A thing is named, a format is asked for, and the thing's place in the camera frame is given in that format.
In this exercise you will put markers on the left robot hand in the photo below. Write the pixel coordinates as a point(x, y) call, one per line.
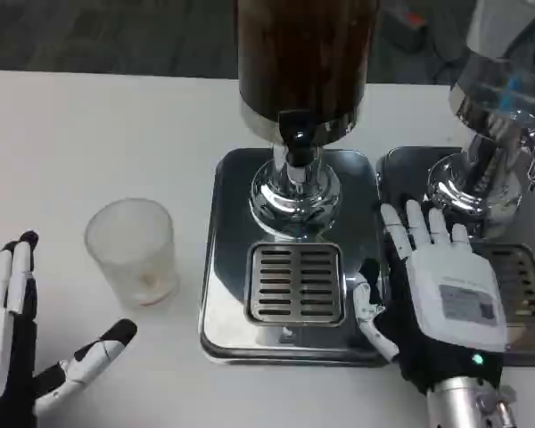
point(9, 339)

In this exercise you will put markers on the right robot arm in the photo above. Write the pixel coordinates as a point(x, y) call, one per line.
point(459, 403)

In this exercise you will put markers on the dark drink dispenser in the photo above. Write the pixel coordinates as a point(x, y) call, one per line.
point(303, 58)

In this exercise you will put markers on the clear ribbed glass cup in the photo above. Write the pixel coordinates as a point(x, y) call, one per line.
point(131, 258)

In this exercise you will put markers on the black box with red label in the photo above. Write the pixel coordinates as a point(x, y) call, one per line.
point(405, 27)

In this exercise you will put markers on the steel drip grid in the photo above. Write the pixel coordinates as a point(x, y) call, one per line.
point(294, 283)
point(521, 285)

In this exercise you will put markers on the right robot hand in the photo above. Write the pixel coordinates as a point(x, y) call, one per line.
point(446, 312)

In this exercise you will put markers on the steel drip tray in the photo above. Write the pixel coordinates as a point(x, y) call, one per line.
point(530, 343)
point(225, 249)

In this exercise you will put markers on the black dispenser tap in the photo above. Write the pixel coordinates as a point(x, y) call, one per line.
point(296, 138)

